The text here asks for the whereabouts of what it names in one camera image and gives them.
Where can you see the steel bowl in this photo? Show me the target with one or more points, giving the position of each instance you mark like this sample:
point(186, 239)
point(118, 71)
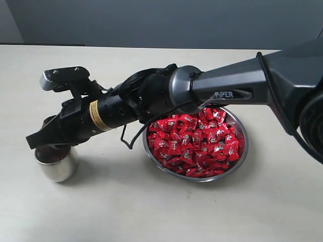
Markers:
point(242, 137)

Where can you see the pile of red candies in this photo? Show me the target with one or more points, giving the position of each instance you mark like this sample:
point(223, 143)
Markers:
point(198, 146)

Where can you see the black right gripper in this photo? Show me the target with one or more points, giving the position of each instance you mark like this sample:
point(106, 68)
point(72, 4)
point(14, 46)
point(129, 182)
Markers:
point(77, 123)

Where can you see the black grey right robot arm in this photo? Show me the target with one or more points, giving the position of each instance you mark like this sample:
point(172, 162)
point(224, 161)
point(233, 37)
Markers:
point(288, 81)

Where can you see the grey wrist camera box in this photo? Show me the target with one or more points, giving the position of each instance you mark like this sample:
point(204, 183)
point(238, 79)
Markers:
point(74, 79)

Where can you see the steel cup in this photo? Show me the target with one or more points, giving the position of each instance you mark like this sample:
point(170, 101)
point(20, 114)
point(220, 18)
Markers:
point(62, 170)

